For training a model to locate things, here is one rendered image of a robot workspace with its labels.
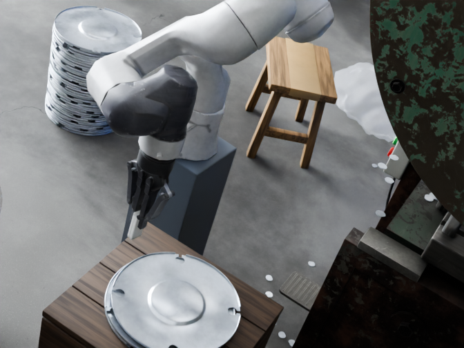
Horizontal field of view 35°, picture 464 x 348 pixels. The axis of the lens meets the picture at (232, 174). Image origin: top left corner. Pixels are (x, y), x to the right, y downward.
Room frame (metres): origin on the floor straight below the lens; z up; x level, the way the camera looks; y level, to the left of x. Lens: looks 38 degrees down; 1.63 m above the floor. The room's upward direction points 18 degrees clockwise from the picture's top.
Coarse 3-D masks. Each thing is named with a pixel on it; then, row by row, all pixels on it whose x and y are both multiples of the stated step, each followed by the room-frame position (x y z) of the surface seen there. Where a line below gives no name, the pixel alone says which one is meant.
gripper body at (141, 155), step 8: (144, 160) 1.14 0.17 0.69; (152, 160) 1.14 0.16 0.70; (160, 160) 1.15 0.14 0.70; (168, 160) 1.16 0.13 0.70; (144, 168) 1.14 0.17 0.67; (152, 168) 1.14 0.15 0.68; (160, 168) 1.14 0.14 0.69; (168, 168) 1.15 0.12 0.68; (152, 176) 1.16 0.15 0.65; (160, 176) 1.15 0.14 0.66; (144, 184) 1.16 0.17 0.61; (160, 184) 1.14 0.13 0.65
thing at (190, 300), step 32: (160, 256) 1.22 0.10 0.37; (192, 256) 1.24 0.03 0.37; (128, 288) 1.10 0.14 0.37; (160, 288) 1.12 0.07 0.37; (192, 288) 1.15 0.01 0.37; (224, 288) 1.19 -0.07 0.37; (128, 320) 1.01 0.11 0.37; (160, 320) 1.04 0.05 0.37; (192, 320) 1.06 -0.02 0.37; (224, 320) 1.09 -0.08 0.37
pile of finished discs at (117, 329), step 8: (112, 280) 1.11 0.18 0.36; (112, 288) 1.09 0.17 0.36; (120, 296) 1.07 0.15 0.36; (104, 304) 1.04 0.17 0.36; (112, 312) 1.03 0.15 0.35; (232, 312) 1.13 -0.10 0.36; (112, 320) 1.00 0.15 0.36; (112, 328) 0.99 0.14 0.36; (120, 328) 0.99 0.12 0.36; (120, 336) 0.97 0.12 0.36; (128, 336) 0.98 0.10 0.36; (128, 344) 0.97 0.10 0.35; (136, 344) 0.97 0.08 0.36
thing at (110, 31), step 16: (64, 16) 2.16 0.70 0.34; (80, 16) 2.20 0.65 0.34; (96, 16) 2.23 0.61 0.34; (112, 16) 2.26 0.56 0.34; (64, 32) 2.06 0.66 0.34; (80, 32) 2.09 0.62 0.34; (96, 32) 2.12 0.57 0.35; (112, 32) 2.15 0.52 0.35; (128, 32) 2.19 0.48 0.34; (112, 48) 2.06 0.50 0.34
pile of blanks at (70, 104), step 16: (64, 48) 2.02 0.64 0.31; (80, 48) 2.01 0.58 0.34; (64, 64) 2.03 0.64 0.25; (80, 64) 2.00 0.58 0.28; (48, 80) 2.08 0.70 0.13; (64, 80) 2.01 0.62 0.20; (80, 80) 2.00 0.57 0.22; (48, 96) 2.07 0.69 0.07; (64, 96) 2.01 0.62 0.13; (80, 96) 2.00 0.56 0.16; (48, 112) 2.05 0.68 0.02; (64, 112) 2.01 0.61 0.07; (80, 112) 2.02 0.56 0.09; (96, 112) 2.02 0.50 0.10; (64, 128) 2.01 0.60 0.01; (80, 128) 2.02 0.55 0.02; (96, 128) 2.03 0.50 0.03
